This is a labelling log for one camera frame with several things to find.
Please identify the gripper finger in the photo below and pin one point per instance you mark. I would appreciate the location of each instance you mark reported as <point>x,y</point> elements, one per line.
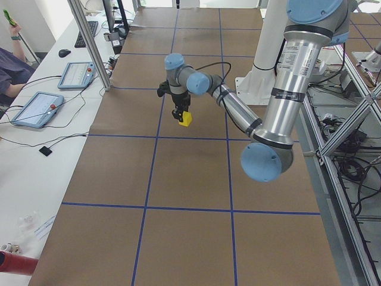
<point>176,114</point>
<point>180,113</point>

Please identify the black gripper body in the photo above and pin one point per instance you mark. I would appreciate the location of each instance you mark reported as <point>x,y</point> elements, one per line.
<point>181,100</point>

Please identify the yellow cube block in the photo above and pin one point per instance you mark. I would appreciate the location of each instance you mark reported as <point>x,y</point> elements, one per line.
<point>187,116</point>

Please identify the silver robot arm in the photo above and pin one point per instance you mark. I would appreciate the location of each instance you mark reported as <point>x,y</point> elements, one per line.
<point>311,26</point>

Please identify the far blue teach pendant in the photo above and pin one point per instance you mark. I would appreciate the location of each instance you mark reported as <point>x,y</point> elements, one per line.
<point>77,75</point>

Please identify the blue teach pendant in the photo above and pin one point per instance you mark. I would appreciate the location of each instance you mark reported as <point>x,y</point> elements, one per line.
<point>39,110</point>
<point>77,75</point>

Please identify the black computer monitor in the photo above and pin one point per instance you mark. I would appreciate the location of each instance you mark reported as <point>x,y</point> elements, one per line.
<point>116,17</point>

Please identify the black computer mouse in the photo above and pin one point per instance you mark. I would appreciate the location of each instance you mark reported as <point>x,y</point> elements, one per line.
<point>63,53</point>

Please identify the near blue teach pendant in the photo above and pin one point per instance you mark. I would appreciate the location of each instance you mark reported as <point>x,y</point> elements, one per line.
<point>39,110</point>

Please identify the small black square pad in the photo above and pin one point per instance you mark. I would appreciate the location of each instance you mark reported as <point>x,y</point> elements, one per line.
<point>45,151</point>

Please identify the seated person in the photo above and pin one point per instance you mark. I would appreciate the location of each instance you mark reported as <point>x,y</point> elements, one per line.
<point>15,72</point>

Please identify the red fire extinguisher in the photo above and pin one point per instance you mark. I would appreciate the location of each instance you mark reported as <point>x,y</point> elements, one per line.
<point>17,264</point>

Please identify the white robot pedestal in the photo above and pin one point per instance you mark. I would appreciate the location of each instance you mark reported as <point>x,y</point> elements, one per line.
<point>255,88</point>

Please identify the aluminium frame post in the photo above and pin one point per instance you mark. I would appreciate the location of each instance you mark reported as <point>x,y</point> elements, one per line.
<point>91,46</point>

